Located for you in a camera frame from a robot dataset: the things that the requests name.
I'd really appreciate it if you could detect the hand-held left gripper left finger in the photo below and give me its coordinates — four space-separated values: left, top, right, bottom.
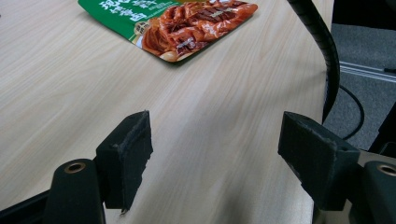
94 110 154 213

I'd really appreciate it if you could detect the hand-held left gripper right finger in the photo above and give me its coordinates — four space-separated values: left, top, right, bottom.
277 110 361 212

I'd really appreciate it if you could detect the green braised meat seasoning packet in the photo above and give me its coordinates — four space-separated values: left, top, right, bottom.
78 0 260 63

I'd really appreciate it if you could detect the black stand leg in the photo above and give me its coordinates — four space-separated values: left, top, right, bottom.
368 102 396 157

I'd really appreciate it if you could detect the dark furniture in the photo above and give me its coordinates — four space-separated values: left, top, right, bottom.
331 0 396 32

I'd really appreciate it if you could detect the thin black cable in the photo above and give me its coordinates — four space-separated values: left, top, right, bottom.
339 84 365 141

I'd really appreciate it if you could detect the metal floor rail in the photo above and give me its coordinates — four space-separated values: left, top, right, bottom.
339 61 396 83

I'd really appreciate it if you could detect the black corrugated hose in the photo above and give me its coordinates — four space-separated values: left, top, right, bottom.
287 0 341 124

